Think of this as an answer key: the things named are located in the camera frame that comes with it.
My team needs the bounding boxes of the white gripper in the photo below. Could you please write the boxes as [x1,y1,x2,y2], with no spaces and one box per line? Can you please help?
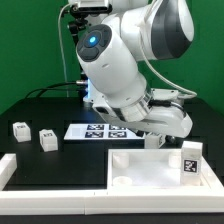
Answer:
[93,89,193,138]

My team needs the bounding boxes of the white square table top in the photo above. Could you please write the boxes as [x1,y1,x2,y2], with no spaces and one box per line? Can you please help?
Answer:
[107,149,222,191]

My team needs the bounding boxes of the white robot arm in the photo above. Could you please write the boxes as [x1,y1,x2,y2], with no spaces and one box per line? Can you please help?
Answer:
[76,0,196,138]

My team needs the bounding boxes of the white sheet with tags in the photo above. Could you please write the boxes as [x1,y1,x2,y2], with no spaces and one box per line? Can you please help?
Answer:
[64,124,141,140]

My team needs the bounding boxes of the white U-shaped fence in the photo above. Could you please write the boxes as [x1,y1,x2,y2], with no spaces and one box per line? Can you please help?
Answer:
[0,155,224,215]

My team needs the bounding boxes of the black cables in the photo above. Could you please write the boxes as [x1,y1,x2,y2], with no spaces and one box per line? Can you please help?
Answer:
[24,79,88,100]

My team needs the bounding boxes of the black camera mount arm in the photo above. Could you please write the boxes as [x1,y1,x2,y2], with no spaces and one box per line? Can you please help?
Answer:
[68,6,88,45]

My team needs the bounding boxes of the white cable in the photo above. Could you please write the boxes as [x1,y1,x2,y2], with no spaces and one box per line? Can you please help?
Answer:
[57,3,72,98]

